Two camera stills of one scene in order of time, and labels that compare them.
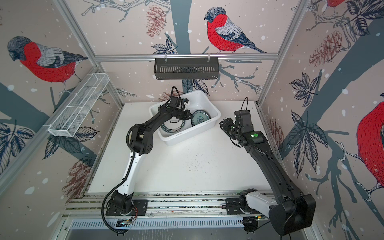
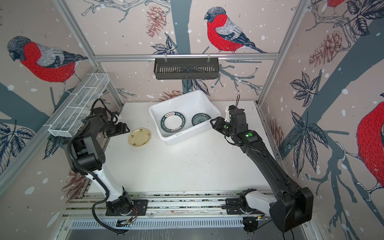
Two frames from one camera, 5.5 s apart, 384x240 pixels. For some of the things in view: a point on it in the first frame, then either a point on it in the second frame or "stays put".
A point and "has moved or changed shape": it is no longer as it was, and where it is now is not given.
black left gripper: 187,113 to 121,129
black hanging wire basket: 186,69 stays put
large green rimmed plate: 170,126 stays put
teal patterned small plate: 199,116 has moved or changed shape
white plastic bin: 205,110 stays put
